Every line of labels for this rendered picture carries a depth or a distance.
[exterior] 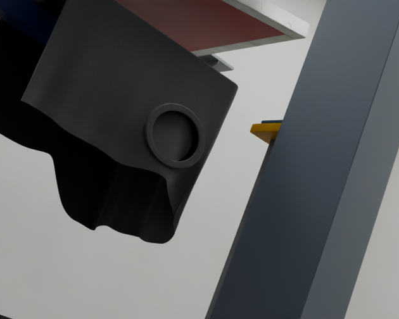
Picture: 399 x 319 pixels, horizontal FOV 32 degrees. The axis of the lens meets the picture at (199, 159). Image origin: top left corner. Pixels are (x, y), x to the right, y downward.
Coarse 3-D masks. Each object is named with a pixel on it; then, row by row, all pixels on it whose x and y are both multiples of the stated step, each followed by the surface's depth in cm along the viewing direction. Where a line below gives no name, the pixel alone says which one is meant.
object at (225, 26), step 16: (144, 0) 175; (160, 0) 173; (176, 0) 170; (192, 0) 168; (208, 0) 165; (176, 16) 182; (192, 16) 179; (208, 16) 176; (224, 16) 174; (240, 16) 171; (208, 32) 188; (224, 32) 185; (240, 32) 182; (256, 32) 179; (272, 32) 176
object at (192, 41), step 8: (120, 0) 180; (128, 0) 178; (128, 8) 184; (136, 8) 183; (144, 8) 181; (144, 16) 188; (152, 16) 186; (160, 16) 185; (152, 24) 192; (160, 24) 191; (168, 24) 189; (176, 24) 188; (168, 32) 196; (176, 32) 194; (184, 32) 193; (192, 32) 191; (176, 40) 201; (184, 40) 199; (192, 40) 198; (200, 40) 196; (208, 40) 194; (192, 48) 205; (200, 48) 203; (208, 48) 202
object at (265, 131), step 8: (256, 128) 193; (264, 128) 190; (272, 128) 188; (256, 136) 196; (264, 136) 193; (272, 136) 191; (272, 144) 192; (264, 160) 192; (264, 168) 190; (256, 184) 190; (248, 200) 189; (248, 208) 188; (240, 224) 187; (240, 232) 186; (232, 248) 185; (224, 272) 184; (216, 288) 183; (216, 296) 182; (208, 312) 181
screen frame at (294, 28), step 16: (224, 0) 163; (240, 0) 162; (256, 0) 165; (256, 16) 168; (272, 16) 168; (288, 16) 171; (288, 32) 174; (304, 32) 174; (224, 48) 198; (240, 48) 195
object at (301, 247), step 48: (336, 0) 148; (384, 0) 142; (336, 48) 143; (384, 48) 137; (336, 96) 138; (384, 96) 137; (288, 144) 140; (336, 144) 134; (384, 144) 141; (288, 192) 135; (336, 192) 130; (240, 240) 137; (288, 240) 131; (336, 240) 130; (240, 288) 132; (288, 288) 127; (336, 288) 133
